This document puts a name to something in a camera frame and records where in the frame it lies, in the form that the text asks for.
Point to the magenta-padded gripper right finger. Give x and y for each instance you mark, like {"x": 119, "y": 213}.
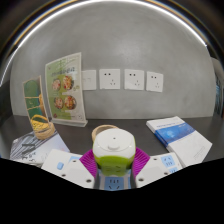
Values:
{"x": 141, "y": 161}

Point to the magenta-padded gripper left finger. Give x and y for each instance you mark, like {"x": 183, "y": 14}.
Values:
{"x": 87, "y": 163}

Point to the white and green charger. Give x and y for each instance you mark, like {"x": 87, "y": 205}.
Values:
{"x": 113, "y": 146}

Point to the beige tape roll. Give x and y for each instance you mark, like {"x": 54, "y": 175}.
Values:
{"x": 100, "y": 128}

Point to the white and blue book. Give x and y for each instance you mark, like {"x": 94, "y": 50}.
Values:
{"x": 186, "y": 140}

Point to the grey printed magazine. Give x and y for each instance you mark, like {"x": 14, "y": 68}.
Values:
{"x": 33, "y": 146}

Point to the large green menu stand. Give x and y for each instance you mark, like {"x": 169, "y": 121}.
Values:
{"x": 65, "y": 90}

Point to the dark-framed glass window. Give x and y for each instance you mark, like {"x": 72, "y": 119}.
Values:
{"x": 220, "y": 96}

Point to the white strip ceiling light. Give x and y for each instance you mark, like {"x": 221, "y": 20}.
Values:
{"x": 50, "y": 18}

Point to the white wall socket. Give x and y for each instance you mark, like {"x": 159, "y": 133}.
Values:
{"x": 155, "y": 81}
{"x": 109, "y": 79}
{"x": 134, "y": 79}

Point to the blank white wall plate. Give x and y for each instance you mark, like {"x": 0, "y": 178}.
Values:
{"x": 89, "y": 80}

